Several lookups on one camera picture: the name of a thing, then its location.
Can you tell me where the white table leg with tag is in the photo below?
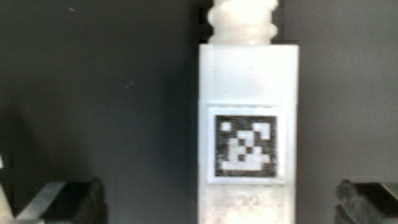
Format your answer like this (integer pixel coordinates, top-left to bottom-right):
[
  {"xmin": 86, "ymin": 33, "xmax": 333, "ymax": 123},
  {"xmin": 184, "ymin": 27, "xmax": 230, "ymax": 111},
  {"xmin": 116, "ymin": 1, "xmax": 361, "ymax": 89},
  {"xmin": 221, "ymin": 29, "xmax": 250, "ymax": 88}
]
[{"xmin": 198, "ymin": 0, "xmax": 299, "ymax": 224}]

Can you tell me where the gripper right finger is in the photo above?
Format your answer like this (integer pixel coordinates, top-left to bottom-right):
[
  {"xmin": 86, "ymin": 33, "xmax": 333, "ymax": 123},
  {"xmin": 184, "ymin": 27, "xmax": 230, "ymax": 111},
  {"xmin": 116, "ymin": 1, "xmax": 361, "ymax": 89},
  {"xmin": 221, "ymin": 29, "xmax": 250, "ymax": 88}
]
[{"xmin": 335, "ymin": 180, "xmax": 398, "ymax": 224}]

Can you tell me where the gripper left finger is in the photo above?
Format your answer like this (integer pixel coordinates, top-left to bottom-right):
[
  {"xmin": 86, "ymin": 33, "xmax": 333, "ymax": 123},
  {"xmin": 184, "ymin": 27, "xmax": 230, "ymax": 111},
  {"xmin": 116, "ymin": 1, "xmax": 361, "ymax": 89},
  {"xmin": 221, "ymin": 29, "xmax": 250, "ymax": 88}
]
[{"xmin": 17, "ymin": 178, "xmax": 107, "ymax": 224}]

